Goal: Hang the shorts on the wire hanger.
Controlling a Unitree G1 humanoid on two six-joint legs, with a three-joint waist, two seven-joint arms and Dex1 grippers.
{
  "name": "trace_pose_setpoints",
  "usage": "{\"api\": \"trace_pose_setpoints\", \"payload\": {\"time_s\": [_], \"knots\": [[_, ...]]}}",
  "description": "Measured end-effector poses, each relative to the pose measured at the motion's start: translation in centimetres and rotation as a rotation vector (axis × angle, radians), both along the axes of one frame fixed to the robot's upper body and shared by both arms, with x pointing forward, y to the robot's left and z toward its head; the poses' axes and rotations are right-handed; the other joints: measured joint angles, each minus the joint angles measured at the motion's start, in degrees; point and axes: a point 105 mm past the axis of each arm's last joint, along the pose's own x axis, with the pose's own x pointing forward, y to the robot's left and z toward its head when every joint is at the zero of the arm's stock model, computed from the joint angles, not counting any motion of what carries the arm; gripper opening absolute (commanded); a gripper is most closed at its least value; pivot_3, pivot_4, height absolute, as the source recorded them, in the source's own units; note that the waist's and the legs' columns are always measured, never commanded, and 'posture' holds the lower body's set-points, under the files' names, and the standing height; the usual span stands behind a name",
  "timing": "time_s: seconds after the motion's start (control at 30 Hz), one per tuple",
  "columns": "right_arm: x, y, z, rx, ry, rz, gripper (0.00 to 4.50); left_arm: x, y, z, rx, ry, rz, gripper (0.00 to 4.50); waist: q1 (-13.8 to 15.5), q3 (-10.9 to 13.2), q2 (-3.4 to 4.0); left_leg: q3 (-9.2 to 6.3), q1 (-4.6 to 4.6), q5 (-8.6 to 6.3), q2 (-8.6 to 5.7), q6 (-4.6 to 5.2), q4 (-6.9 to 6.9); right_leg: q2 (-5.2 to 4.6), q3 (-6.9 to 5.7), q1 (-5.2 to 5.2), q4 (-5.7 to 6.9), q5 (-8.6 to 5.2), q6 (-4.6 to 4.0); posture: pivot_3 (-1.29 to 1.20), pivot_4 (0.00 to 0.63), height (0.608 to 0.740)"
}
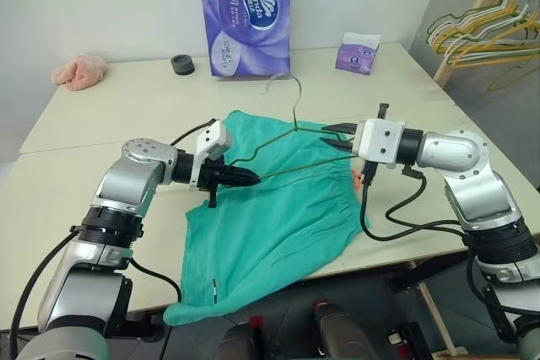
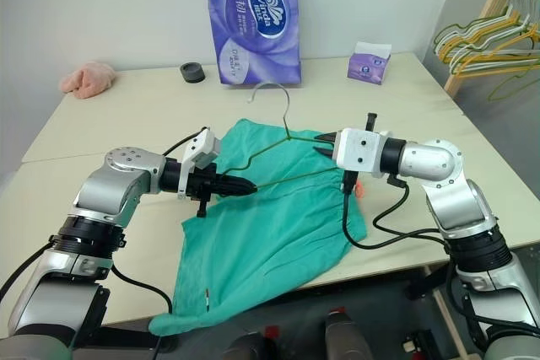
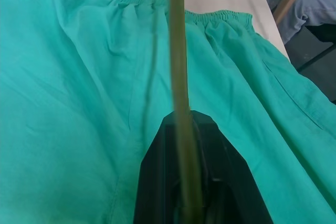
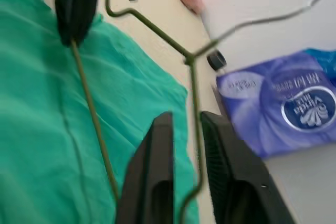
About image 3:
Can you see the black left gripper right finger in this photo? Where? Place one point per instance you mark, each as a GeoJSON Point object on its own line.
{"type": "Point", "coordinates": [231, 182]}

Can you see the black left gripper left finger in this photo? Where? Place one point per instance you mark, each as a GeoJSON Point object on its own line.
{"type": "Point", "coordinates": [157, 182]}

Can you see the teal green shorts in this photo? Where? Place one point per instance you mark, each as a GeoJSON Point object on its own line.
{"type": "Point", "coordinates": [78, 103]}

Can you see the person in blue jeans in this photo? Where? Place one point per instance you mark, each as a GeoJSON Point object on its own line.
{"type": "Point", "coordinates": [307, 3]}

